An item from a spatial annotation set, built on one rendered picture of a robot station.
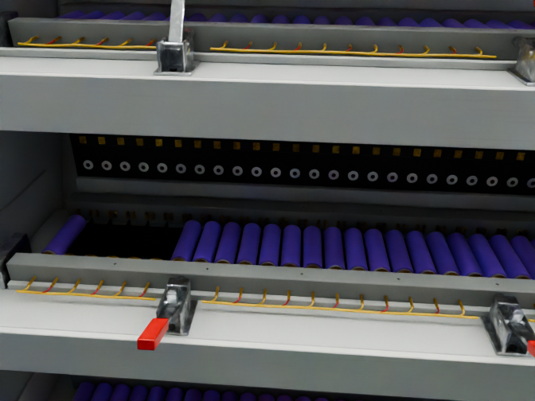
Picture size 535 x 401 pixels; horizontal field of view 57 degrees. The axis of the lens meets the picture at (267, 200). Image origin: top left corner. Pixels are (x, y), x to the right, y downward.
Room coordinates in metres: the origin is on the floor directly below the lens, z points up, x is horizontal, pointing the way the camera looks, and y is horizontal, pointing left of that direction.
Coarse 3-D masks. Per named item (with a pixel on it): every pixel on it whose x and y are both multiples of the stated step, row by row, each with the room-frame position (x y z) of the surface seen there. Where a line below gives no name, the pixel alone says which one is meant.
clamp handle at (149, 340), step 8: (168, 296) 0.37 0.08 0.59; (176, 296) 0.37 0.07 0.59; (168, 304) 0.37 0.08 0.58; (176, 304) 0.37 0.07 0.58; (160, 312) 0.35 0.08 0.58; (168, 312) 0.35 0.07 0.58; (152, 320) 0.33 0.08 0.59; (160, 320) 0.33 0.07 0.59; (168, 320) 0.34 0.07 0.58; (152, 328) 0.32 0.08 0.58; (160, 328) 0.32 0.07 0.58; (168, 328) 0.34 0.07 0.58; (144, 336) 0.31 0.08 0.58; (152, 336) 0.31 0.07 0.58; (160, 336) 0.32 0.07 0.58; (144, 344) 0.30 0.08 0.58; (152, 344) 0.30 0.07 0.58
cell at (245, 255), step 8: (248, 224) 0.49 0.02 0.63; (256, 224) 0.49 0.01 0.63; (248, 232) 0.47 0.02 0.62; (256, 232) 0.47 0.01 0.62; (248, 240) 0.46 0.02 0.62; (256, 240) 0.46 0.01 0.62; (240, 248) 0.45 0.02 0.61; (248, 248) 0.45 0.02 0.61; (256, 248) 0.45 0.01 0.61; (240, 256) 0.44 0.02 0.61; (248, 256) 0.43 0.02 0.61; (256, 256) 0.45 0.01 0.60
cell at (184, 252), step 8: (192, 224) 0.48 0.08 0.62; (200, 224) 0.49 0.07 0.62; (184, 232) 0.47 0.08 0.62; (192, 232) 0.47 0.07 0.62; (200, 232) 0.49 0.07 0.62; (184, 240) 0.46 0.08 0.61; (192, 240) 0.46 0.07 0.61; (176, 248) 0.45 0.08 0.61; (184, 248) 0.44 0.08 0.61; (192, 248) 0.45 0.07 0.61; (176, 256) 0.43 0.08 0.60; (184, 256) 0.43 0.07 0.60; (192, 256) 0.45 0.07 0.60
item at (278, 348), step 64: (128, 192) 0.53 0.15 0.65; (192, 192) 0.53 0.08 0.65; (256, 192) 0.52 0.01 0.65; (320, 192) 0.52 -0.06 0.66; (384, 192) 0.51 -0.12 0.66; (448, 192) 0.51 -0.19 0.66; (0, 256) 0.42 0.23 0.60; (0, 320) 0.38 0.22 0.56; (64, 320) 0.38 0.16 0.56; (128, 320) 0.38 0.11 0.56; (256, 320) 0.38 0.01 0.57; (320, 320) 0.38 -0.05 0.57; (384, 320) 0.39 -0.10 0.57; (448, 320) 0.39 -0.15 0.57; (256, 384) 0.37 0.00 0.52; (320, 384) 0.37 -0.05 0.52; (384, 384) 0.36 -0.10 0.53; (448, 384) 0.36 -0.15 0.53; (512, 384) 0.35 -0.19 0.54
